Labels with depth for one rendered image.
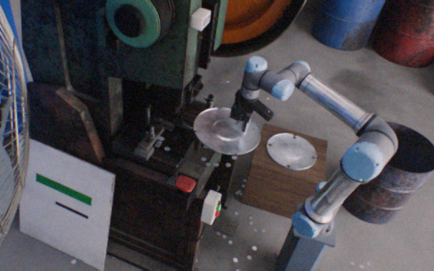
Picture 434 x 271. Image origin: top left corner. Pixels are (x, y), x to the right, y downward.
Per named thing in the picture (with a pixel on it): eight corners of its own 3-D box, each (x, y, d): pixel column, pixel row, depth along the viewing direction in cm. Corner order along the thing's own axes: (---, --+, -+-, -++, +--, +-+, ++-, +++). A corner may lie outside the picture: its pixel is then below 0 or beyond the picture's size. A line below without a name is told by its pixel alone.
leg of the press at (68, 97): (198, 271, 206) (224, 143, 146) (189, 291, 197) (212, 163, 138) (44, 205, 223) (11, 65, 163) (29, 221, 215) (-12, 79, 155)
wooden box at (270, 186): (310, 178, 265) (328, 140, 242) (305, 223, 237) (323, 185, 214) (252, 160, 270) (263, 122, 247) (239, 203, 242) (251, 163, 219)
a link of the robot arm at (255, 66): (261, 69, 140) (242, 59, 144) (255, 94, 147) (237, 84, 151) (273, 62, 145) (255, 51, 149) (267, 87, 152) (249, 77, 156)
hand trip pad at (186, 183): (194, 193, 155) (196, 180, 150) (189, 203, 150) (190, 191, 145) (178, 186, 156) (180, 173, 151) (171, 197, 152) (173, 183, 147)
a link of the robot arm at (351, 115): (414, 130, 137) (300, 51, 153) (402, 145, 131) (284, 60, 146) (394, 151, 146) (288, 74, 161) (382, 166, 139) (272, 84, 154)
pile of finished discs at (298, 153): (318, 143, 239) (318, 141, 239) (313, 176, 218) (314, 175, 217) (271, 129, 243) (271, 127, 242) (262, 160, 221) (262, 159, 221)
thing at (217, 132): (201, 156, 156) (201, 155, 155) (188, 109, 176) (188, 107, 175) (269, 153, 164) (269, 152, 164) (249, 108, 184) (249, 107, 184)
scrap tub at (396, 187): (401, 188, 270) (438, 135, 238) (400, 238, 239) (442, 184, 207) (338, 166, 278) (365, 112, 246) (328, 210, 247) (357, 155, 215)
